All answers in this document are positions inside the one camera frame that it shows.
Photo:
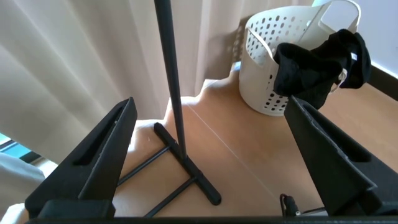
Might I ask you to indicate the beige curtain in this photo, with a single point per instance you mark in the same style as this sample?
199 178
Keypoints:
77 56
15 177

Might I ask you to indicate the white laundry basket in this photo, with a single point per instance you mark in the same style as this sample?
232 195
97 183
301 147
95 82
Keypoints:
258 81

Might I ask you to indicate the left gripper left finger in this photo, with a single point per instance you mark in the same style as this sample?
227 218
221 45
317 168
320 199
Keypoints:
93 165

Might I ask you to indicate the black clothes rack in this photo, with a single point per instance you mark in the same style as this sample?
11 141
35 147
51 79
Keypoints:
169 62

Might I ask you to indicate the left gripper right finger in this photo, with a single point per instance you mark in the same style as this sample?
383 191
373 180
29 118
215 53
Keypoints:
335 168

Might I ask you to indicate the black shorts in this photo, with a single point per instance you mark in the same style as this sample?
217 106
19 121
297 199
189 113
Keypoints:
304 71

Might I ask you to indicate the window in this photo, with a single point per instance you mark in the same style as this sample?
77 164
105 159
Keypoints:
12 147

